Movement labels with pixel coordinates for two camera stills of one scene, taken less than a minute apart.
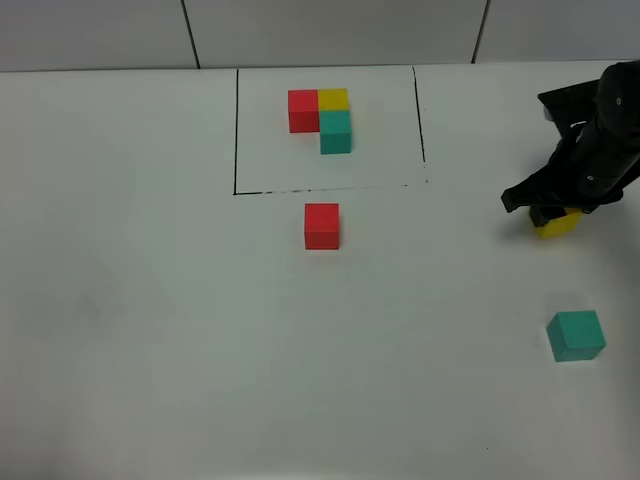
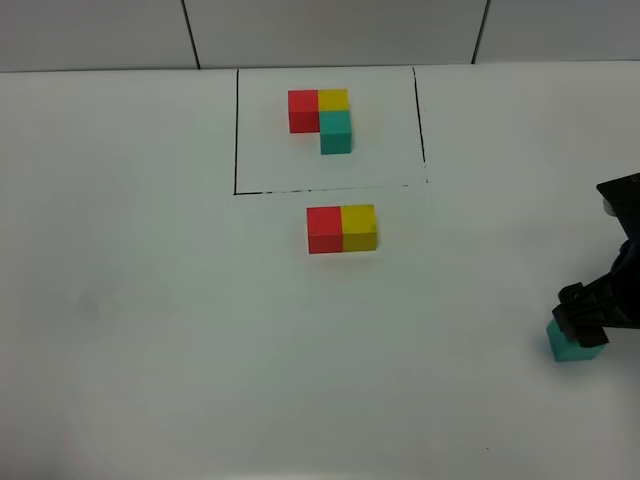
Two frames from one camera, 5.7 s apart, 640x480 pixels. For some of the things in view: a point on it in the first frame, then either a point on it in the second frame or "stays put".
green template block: (335, 131) stays put
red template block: (303, 110) stays put
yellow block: (561, 226) → (359, 227)
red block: (322, 226) stays put
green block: (576, 335) stays put
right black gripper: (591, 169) → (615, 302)
